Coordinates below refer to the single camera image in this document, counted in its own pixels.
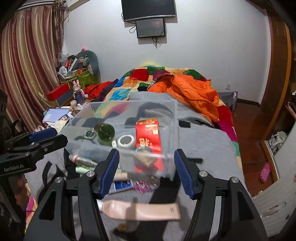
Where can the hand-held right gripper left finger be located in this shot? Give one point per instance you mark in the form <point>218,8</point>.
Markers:
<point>108,176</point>

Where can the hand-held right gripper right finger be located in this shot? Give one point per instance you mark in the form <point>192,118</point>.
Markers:
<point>183,176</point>

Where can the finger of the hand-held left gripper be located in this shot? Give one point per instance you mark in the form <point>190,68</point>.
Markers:
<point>44,134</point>
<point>52,143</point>

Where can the light green tube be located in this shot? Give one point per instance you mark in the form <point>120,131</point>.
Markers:
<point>81,170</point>

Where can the white tape roll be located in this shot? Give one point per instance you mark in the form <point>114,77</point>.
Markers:
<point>120,143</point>

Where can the green square compact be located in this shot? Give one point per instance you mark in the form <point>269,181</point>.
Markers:
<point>90,134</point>

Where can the blue tape roll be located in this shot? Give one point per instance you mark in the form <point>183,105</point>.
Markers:
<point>138,149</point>

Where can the green glass bottle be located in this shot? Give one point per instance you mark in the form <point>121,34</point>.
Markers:
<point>105,133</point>

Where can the beige squeeze tube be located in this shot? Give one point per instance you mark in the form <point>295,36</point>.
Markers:
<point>143,209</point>

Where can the clear plastic storage box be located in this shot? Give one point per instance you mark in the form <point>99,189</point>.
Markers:
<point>104,111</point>

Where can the beige cosmetic stick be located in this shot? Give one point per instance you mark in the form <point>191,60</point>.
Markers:
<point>121,176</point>

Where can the blue white sachet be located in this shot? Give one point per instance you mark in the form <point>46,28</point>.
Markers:
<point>122,185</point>

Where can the cream paper book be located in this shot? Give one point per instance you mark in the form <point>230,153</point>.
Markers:
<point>60,126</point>

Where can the light blue book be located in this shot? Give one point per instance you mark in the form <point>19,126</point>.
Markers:
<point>55,114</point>

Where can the grey blanket black print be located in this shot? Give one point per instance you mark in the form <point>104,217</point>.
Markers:
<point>208,150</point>

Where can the pink patterned sachet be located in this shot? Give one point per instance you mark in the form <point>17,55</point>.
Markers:
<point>143,186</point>

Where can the small white cup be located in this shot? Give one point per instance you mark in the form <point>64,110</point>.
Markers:
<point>73,104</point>

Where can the long red box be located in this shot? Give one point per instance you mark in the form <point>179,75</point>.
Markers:
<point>57,92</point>

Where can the small pink plush item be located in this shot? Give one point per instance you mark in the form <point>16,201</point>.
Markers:
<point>82,106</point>

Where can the pink bunny toy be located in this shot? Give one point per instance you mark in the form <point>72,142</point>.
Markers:
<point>78,92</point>

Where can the red jacket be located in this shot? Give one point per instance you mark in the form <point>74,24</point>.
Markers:
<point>97,89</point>

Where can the green cardboard box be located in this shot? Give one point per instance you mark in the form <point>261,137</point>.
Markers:
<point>87,78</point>

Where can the heap of assorted toiletries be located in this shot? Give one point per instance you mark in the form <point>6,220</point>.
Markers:
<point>69,66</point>

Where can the dark purple garment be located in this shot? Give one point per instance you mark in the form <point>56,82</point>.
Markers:
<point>105,93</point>

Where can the brown striped curtain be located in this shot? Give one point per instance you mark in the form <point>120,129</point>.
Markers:
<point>27,58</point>

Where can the pink clog shoe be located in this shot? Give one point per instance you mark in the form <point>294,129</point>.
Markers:
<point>265,172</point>

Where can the orange padded jacket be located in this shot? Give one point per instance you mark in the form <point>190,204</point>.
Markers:
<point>189,92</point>

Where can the grey purple bag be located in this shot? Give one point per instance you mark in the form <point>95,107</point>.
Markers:
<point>227,99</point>

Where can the grey plush pillow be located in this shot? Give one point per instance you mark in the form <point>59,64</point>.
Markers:
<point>93,61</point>

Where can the white plastic basket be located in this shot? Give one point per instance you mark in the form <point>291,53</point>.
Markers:
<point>275,201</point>

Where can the white sneakers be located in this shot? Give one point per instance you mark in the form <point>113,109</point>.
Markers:
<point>278,141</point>

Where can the colourful patchwork quilt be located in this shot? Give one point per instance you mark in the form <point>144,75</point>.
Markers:
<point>138,74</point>

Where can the wooden wardrobe shelves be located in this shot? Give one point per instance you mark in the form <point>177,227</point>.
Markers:
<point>291,111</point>

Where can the brown wooden door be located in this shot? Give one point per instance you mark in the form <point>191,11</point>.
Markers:
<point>277,69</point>

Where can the small black monitor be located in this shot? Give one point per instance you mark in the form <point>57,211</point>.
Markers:
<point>150,27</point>

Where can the large black television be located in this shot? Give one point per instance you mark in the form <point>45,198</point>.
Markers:
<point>148,9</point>

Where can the white wall socket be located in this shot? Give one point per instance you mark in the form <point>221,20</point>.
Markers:
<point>228,87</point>

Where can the dried straw wall ornament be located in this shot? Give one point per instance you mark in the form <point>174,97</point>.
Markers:
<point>59,18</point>

